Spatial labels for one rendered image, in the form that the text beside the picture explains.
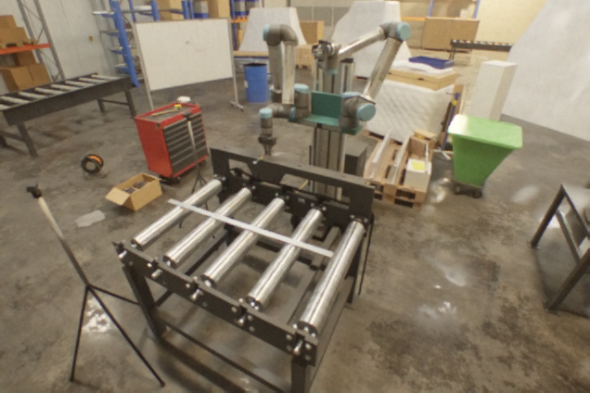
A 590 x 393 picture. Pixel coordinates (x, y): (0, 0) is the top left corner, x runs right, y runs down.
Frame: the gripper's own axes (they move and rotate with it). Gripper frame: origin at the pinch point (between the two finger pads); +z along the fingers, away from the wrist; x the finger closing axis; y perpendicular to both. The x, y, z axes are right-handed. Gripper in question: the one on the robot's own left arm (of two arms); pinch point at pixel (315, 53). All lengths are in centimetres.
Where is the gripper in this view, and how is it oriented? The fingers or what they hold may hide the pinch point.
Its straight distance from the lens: 182.8
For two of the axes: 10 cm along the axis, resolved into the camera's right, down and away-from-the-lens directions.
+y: 8.9, 2.3, -3.9
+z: -4.5, 4.5, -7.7
